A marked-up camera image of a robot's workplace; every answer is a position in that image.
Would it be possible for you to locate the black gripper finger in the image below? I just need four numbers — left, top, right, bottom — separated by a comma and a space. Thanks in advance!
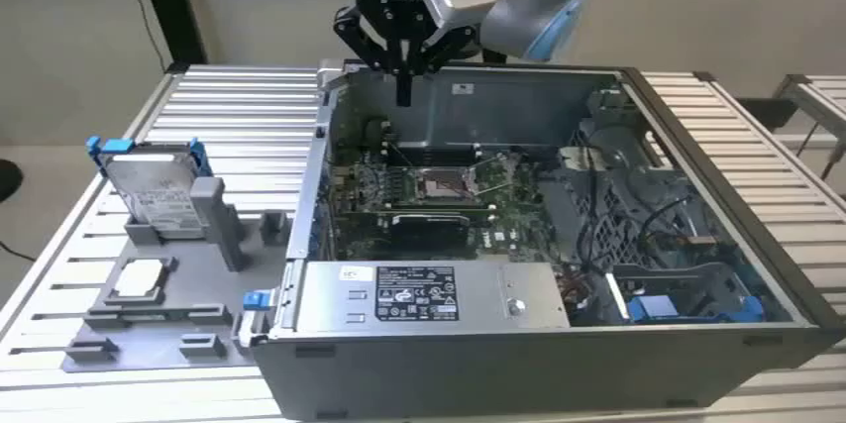
403, 25, 480, 107
333, 5, 405, 107

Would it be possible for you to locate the hard disk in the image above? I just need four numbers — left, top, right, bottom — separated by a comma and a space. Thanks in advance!
86, 135, 208, 241

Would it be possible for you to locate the black data wire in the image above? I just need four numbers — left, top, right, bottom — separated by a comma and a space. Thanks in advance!
640, 193, 699, 268

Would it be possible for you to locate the metal disk bay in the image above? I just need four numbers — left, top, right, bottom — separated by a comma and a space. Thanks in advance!
604, 262, 791, 328

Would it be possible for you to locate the empty blue disk carrier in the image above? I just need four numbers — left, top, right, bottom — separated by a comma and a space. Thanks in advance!
627, 293, 765, 326

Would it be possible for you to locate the black RAM slot bank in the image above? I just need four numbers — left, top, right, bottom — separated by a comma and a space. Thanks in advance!
388, 141, 483, 157

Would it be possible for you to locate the CPU socket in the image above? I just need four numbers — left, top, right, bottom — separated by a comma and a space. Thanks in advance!
409, 167, 479, 204

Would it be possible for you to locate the black graphics card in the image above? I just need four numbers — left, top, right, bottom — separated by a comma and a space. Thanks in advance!
336, 209, 475, 251

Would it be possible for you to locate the green motherboard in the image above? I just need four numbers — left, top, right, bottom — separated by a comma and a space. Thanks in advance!
322, 140, 563, 265

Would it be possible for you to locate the grey perforated drive cage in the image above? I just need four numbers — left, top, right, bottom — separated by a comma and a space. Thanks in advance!
537, 115, 735, 270

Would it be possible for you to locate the silver power supply unit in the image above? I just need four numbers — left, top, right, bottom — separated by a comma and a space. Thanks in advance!
293, 260, 571, 330

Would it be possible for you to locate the metal slat side table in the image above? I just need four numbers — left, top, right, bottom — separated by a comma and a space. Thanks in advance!
769, 73, 846, 147

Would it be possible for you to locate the silver CPU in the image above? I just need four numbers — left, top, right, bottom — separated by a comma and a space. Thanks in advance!
110, 262, 166, 298

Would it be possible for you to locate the grey parts rack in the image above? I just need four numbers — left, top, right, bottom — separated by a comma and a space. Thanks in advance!
60, 177, 292, 373

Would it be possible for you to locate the black round base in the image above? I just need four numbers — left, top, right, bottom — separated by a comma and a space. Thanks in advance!
0, 158, 25, 204

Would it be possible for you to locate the green RAM stick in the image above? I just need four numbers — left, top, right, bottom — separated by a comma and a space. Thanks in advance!
117, 311, 222, 322

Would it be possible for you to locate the grey open PC case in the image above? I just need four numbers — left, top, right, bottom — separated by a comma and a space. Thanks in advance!
249, 58, 846, 422

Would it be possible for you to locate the black upright post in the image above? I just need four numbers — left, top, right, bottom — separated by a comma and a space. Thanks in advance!
134, 0, 210, 65

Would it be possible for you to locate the round black cable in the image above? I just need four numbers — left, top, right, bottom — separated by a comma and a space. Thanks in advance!
573, 164, 613, 275

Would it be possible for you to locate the braided supply cable bundle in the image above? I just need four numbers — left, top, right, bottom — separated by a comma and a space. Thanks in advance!
553, 271, 593, 313

